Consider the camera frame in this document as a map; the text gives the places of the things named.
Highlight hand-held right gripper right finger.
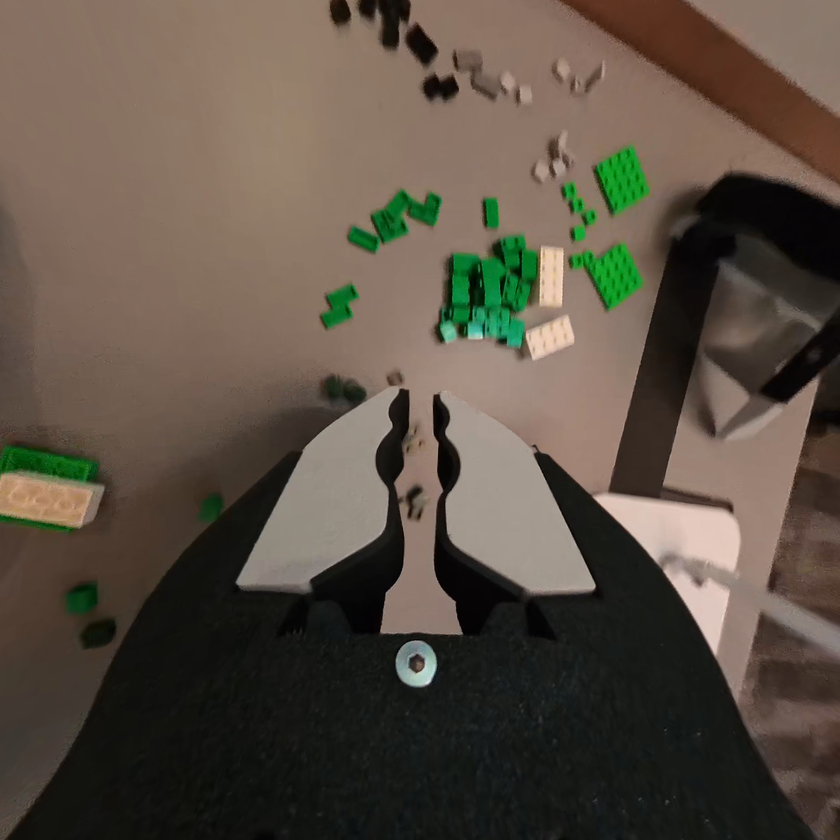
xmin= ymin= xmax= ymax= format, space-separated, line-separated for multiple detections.
xmin=432 ymin=389 xmax=599 ymax=601

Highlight green lego base, tan brick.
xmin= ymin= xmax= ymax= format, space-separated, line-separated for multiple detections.
xmin=0 ymin=445 xmax=107 ymax=534

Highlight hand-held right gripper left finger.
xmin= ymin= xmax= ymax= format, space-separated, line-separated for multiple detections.
xmin=238 ymin=389 xmax=409 ymax=599

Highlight scattered dark green lego pieces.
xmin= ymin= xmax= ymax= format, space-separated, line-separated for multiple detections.
xmin=321 ymin=373 xmax=371 ymax=406

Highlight white round-cornered base plate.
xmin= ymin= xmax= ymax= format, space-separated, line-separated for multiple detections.
xmin=590 ymin=491 xmax=744 ymax=660

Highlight small grey lego pieces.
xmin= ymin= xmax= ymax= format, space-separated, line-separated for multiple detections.
xmin=452 ymin=49 xmax=609 ymax=186

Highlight pile of bright green lego pieces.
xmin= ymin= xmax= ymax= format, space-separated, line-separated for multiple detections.
xmin=318 ymin=143 xmax=652 ymax=364

